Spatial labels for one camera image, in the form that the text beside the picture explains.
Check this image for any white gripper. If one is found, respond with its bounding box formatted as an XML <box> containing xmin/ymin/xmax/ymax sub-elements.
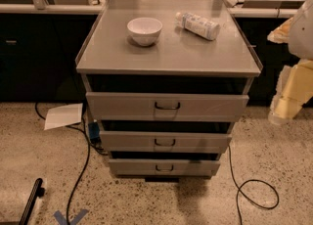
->
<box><xmin>268</xmin><ymin>59</ymin><xmax>313</xmax><ymax>125</ymax></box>

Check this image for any grey bottom drawer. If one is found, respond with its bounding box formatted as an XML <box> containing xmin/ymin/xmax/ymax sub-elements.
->
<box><xmin>109</xmin><ymin>158</ymin><xmax>220</xmax><ymax>176</ymax></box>

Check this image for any grey drawer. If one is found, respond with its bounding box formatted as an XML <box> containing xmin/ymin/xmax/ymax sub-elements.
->
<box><xmin>109</xmin><ymin>158</ymin><xmax>220</xmax><ymax>176</ymax></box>
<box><xmin>100</xmin><ymin>131</ymin><xmax>231</xmax><ymax>154</ymax></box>
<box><xmin>86</xmin><ymin>92</ymin><xmax>248</xmax><ymax>122</ymax></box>

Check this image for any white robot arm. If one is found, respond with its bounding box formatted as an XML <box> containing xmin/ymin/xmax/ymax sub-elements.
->
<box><xmin>267</xmin><ymin>0</ymin><xmax>313</xmax><ymax>125</ymax></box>

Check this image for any grey metal drawer cabinet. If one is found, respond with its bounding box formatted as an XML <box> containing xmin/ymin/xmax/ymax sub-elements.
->
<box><xmin>74</xmin><ymin>0</ymin><xmax>264</xmax><ymax>183</ymax></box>

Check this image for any grey middle drawer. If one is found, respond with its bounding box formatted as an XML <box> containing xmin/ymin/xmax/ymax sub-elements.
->
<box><xmin>100</xmin><ymin>131</ymin><xmax>231</xmax><ymax>154</ymax></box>

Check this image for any grey top drawer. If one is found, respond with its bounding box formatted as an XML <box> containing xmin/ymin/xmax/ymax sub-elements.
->
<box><xmin>86</xmin><ymin>92</ymin><xmax>248</xmax><ymax>122</ymax></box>

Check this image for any dark lab bench right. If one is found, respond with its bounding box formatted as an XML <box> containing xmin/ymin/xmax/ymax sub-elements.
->
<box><xmin>228</xmin><ymin>7</ymin><xmax>313</xmax><ymax>108</ymax></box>

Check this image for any dark lab bench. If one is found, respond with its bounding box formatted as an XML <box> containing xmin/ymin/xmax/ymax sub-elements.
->
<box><xmin>0</xmin><ymin>13</ymin><xmax>98</xmax><ymax>102</ymax></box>
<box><xmin>228</xmin><ymin>7</ymin><xmax>313</xmax><ymax>108</ymax></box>

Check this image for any white plastic bottle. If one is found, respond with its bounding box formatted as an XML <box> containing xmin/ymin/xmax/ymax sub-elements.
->
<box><xmin>175</xmin><ymin>12</ymin><xmax>220</xmax><ymax>41</ymax></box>

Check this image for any white ceramic bowl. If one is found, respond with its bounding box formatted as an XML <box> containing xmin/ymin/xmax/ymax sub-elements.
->
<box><xmin>127</xmin><ymin>18</ymin><xmax>162</xmax><ymax>46</ymax></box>

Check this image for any blue power adapter box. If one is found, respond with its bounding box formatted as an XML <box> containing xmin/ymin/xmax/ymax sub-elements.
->
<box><xmin>88</xmin><ymin>122</ymin><xmax>101</xmax><ymax>144</ymax></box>

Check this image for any white paper sheet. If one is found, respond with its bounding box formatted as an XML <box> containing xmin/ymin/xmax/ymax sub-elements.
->
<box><xmin>44</xmin><ymin>104</ymin><xmax>83</xmax><ymax>130</ymax></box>

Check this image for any dark lab bench left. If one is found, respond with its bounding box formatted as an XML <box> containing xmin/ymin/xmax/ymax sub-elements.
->
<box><xmin>0</xmin><ymin>13</ymin><xmax>98</xmax><ymax>102</ymax></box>

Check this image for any blue tape cross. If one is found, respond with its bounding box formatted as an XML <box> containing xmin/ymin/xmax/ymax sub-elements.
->
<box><xmin>53</xmin><ymin>208</ymin><xmax>90</xmax><ymax>225</ymax></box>

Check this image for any black bar floor object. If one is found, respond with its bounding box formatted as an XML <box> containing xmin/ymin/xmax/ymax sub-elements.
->
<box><xmin>19</xmin><ymin>178</ymin><xmax>45</xmax><ymax>225</ymax></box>

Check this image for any black cable left floor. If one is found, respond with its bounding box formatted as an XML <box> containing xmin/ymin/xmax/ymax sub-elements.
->
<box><xmin>34</xmin><ymin>102</ymin><xmax>109</xmax><ymax>225</ymax></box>

